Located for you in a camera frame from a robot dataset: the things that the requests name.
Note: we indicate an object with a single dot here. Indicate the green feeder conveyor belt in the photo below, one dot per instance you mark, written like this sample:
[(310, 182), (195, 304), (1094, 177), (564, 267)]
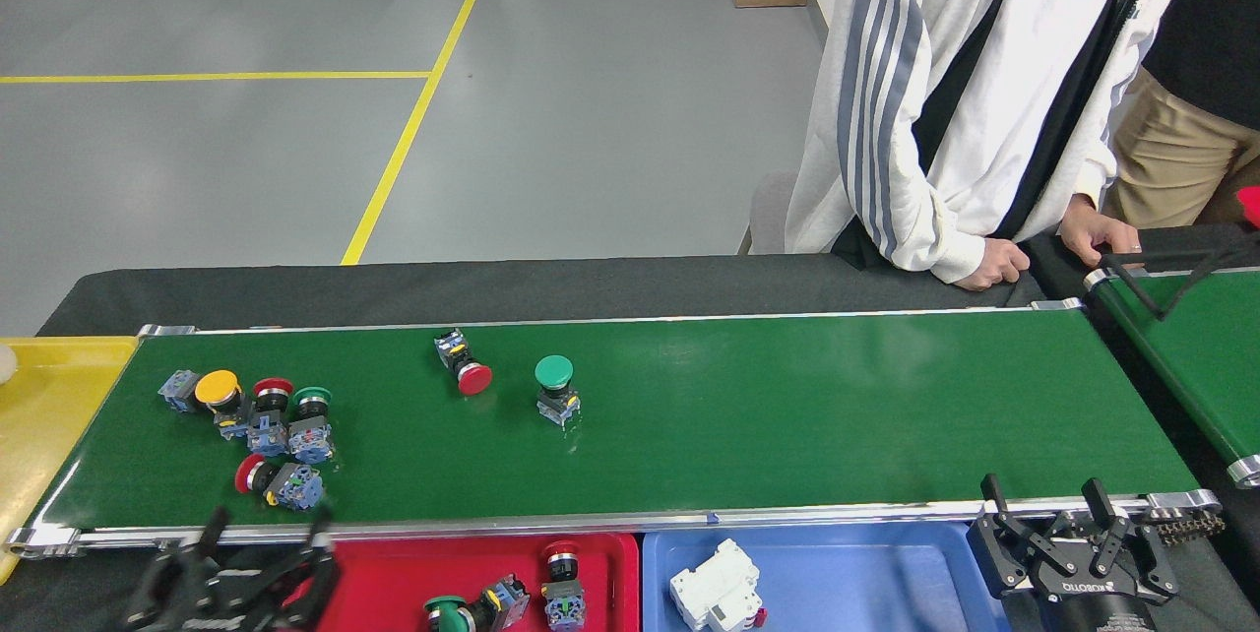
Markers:
[(1201, 356)]

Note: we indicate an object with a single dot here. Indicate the red plastic tray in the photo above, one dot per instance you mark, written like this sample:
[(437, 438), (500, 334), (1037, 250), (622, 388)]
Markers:
[(394, 573)]

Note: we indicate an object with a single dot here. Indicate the grey chair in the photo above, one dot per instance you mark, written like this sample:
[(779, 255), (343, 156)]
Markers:
[(773, 214)]

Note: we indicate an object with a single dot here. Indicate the black conveyor guide bracket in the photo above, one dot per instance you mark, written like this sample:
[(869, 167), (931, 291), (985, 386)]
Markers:
[(1181, 256)]

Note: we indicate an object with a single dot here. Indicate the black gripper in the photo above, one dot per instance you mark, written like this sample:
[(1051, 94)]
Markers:
[(1098, 607)]

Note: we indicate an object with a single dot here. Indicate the long green conveyor belt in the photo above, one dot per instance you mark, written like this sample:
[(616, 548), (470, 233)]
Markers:
[(787, 415)]

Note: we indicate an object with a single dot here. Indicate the white plastic bag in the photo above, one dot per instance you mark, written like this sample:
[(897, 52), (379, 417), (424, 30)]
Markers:
[(6, 363)]

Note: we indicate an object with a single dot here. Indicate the green mushroom button switch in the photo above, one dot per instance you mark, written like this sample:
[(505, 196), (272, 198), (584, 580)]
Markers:
[(553, 372)]

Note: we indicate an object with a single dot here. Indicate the person's left hand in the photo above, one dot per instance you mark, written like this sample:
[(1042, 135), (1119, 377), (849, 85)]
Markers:
[(1095, 233)]

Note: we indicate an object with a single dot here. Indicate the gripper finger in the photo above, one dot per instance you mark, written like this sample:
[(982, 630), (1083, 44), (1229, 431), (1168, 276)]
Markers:
[(177, 593), (310, 588)]

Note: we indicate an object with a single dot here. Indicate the yellow plastic tray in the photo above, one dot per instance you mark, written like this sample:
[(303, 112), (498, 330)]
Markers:
[(49, 435)]

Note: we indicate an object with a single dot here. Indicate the red mushroom button switch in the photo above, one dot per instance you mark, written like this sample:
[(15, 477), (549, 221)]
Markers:
[(474, 378)]

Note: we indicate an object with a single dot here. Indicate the red plastic bin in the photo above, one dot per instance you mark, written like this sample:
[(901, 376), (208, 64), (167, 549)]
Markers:
[(1250, 207)]

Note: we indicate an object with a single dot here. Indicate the person's left forearm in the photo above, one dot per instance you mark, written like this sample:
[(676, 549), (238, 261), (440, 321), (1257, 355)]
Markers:
[(1088, 179)]

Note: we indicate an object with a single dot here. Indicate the person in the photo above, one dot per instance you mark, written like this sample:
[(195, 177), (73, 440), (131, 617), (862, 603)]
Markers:
[(984, 71), (1191, 120)]

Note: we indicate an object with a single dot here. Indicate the person's right hand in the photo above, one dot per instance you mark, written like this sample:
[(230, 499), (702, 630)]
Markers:
[(994, 265)]

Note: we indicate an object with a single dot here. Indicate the white circuit breaker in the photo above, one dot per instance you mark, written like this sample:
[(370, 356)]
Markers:
[(714, 593)]

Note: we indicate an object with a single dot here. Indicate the person's right forearm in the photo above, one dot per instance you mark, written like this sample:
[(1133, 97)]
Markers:
[(925, 228)]

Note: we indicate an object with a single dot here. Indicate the yellow mushroom button switch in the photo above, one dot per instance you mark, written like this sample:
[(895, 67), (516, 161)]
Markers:
[(217, 386)]

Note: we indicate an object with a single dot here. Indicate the blue plastic tray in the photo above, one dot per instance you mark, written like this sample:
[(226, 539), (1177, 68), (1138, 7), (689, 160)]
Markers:
[(866, 583)]

